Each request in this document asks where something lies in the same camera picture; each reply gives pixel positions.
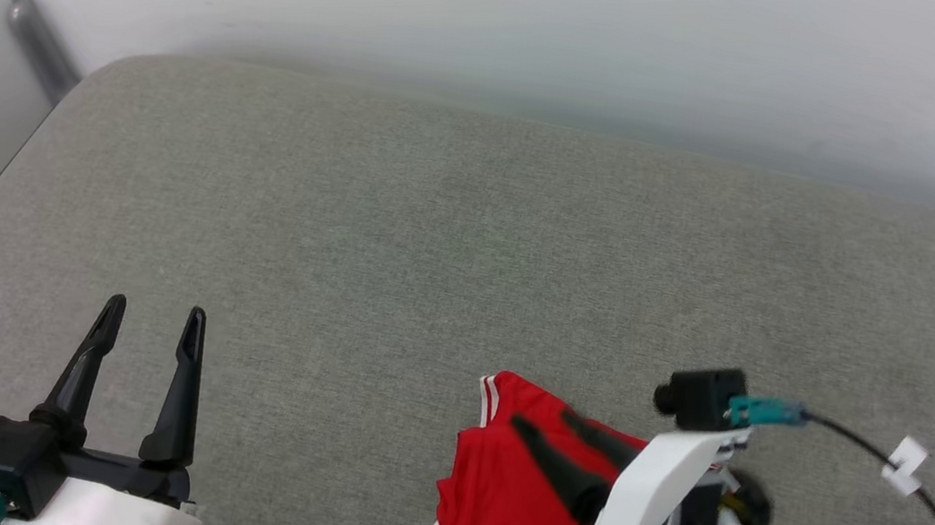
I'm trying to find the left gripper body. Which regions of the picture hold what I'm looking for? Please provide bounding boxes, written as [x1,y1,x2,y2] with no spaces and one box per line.
[0,434,213,525]

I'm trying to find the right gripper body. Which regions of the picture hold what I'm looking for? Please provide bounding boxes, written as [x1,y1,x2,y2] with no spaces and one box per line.
[585,409,785,525]

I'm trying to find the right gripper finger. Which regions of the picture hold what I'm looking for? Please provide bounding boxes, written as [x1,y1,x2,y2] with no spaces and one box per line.
[496,413,622,525]
[553,409,650,486]

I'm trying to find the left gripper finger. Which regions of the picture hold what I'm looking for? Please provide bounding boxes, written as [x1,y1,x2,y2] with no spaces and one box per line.
[26,284,129,453]
[137,301,215,472]

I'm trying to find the red garment with white trim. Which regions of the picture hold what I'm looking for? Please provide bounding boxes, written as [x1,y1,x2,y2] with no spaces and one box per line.
[415,362,708,525]

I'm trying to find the white cable clip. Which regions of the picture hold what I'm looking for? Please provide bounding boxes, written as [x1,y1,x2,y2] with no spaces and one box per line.
[878,433,933,501]

